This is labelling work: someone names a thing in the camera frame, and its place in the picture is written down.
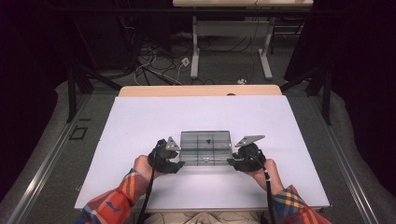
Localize aluminium floor rail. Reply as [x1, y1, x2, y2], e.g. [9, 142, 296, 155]
[6, 92, 92, 224]
[311, 96, 381, 224]

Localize person's left hand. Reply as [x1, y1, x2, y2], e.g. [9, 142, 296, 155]
[134, 154, 164, 182]

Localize white-legged background desk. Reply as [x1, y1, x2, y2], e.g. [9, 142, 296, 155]
[172, 0, 315, 80]

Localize white table mat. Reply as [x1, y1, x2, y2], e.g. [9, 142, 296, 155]
[74, 94, 331, 210]

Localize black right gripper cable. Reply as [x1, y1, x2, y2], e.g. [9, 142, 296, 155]
[248, 153, 277, 224]

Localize tangle of floor cables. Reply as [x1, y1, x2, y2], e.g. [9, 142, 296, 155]
[132, 29, 195, 87]

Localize clear plastic compartment box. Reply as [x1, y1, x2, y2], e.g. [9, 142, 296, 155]
[179, 130, 233, 167]

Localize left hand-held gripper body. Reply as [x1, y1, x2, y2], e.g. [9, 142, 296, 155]
[148, 135, 182, 175]

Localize black metal stand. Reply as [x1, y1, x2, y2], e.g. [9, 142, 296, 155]
[65, 60, 123, 124]
[279, 63, 332, 126]

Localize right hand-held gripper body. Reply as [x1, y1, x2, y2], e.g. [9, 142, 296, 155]
[233, 134, 267, 173]

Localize person's beige pants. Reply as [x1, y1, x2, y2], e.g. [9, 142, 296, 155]
[144, 211, 263, 224]

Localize dark curtain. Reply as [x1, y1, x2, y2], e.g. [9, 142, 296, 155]
[0, 0, 76, 202]
[283, 0, 396, 198]

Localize wooden table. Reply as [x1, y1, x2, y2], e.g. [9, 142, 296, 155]
[74, 84, 332, 215]

